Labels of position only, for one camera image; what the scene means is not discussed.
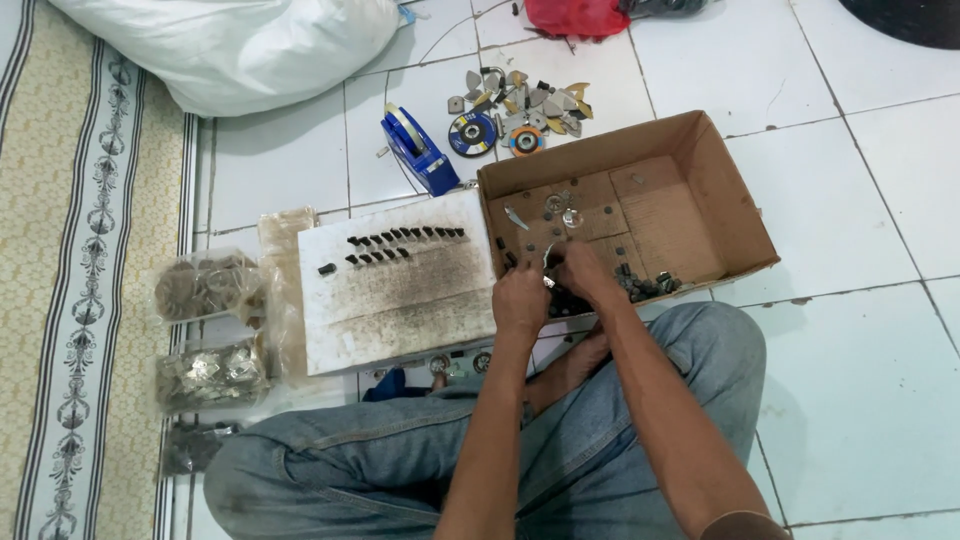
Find brown cardboard box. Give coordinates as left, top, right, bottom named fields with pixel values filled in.
left=477, top=110, right=781, bottom=319

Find white foam board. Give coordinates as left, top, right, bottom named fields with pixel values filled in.
left=297, top=189, right=499, bottom=377

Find person's blue jeans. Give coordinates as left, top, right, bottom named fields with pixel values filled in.
left=203, top=301, right=768, bottom=540

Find rows of small black parts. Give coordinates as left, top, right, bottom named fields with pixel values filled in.
left=345, top=225, right=468, bottom=266

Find blue tape dispenser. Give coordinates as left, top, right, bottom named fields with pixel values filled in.
left=380, top=102, right=461, bottom=198

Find pile of metal blade pieces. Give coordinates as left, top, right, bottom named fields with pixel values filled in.
left=447, top=69, right=595, bottom=139

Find plastic bag of round discs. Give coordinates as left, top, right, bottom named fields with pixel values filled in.
left=153, top=249, right=265, bottom=325

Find patterned cream carpet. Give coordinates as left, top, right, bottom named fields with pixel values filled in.
left=0, top=0, right=199, bottom=540

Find dark round object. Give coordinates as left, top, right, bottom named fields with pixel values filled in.
left=838, top=0, right=960, bottom=51

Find plastic bag of dark parts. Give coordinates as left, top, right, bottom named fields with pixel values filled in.
left=160, top=420, right=243, bottom=477

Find person's left hand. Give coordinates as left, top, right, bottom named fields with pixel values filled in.
left=491, top=258, right=557, bottom=340

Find plastic bag of metal pieces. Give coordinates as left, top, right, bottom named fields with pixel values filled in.
left=155, top=341, right=270, bottom=415

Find heap of small black parts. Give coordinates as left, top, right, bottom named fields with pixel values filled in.
left=615, top=262, right=684, bottom=303

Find blue flap grinding disc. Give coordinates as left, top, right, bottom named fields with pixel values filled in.
left=448, top=111, right=499, bottom=159

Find red plastic bag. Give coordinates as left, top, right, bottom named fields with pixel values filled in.
left=523, top=0, right=633, bottom=40

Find person's right hand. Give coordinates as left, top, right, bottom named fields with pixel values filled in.
left=546, top=240, right=630, bottom=316

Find orange flap grinding disc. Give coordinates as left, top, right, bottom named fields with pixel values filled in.
left=508, top=125, right=546, bottom=158

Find empty clear plastic bags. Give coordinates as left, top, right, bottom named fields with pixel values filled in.
left=257, top=206, right=322, bottom=387

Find large white sack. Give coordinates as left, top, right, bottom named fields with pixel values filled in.
left=46, top=0, right=402, bottom=119

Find person's bare foot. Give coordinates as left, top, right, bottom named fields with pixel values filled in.
left=523, top=324, right=612, bottom=420

